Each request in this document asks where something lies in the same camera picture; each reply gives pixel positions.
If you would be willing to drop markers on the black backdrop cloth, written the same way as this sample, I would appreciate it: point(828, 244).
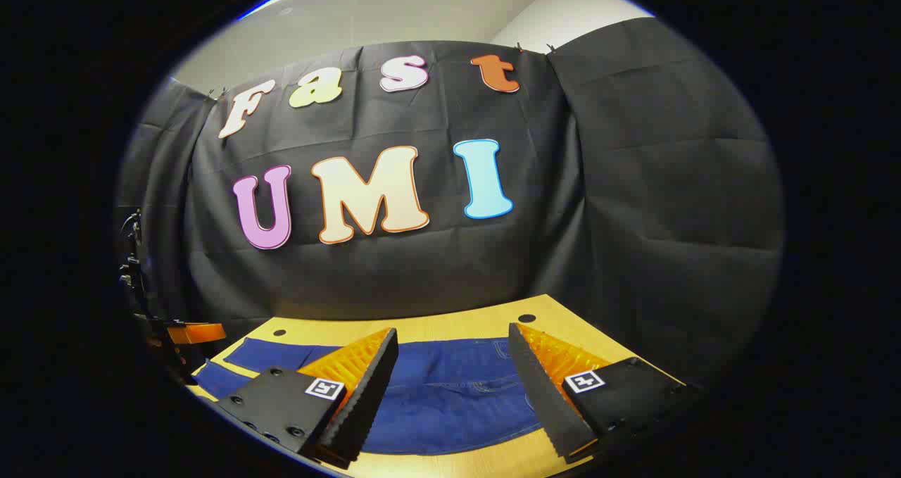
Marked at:
point(633, 182)

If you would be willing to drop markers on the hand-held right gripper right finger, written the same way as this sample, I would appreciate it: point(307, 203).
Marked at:
point(545, 400)

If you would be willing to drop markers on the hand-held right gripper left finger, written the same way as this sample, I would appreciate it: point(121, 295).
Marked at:
point(373, 393)

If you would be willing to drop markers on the blue denim jeans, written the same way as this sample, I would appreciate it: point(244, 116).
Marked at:
point(450, 393)

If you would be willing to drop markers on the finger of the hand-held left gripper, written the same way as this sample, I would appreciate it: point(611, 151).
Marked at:
point(200, 332)

